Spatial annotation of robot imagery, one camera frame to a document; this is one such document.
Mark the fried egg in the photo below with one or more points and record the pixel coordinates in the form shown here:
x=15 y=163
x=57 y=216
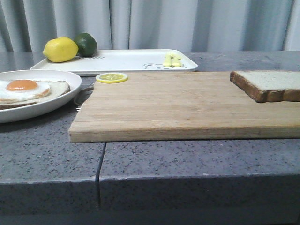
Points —
x=22 y=90

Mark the yellow lemon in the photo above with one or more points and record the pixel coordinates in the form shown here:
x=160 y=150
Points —
x=60 y=49

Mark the metal cutting board handle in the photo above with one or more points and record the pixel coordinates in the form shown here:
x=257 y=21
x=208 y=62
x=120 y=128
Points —
x=82 y=96

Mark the lemon slice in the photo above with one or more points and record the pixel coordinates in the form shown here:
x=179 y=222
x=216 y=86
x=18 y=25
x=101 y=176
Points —
x=113 y=77

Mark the bottom bread slice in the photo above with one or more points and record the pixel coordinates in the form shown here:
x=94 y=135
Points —
x=58 y=88

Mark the wooden cutting board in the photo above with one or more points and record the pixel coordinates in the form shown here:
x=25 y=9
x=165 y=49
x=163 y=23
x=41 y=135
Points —
x=180 y=106

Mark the white bread slice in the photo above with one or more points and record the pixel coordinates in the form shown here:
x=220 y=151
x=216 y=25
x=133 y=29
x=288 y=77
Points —
x=268 y=86

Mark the white round plate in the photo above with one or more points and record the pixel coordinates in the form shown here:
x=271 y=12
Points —
x=34 y=110

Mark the yellow plastic fork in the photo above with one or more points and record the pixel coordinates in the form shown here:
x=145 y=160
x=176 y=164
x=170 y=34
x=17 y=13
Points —
x=168 y=60

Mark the grey curtain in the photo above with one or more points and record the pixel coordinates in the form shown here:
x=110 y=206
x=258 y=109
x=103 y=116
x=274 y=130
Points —
x=185 y=25

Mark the white bear tray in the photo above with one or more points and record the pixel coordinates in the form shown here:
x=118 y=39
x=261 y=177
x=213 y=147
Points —
x=119 y=61

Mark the green lime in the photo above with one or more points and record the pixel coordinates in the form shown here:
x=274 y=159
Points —
x=87 y=45

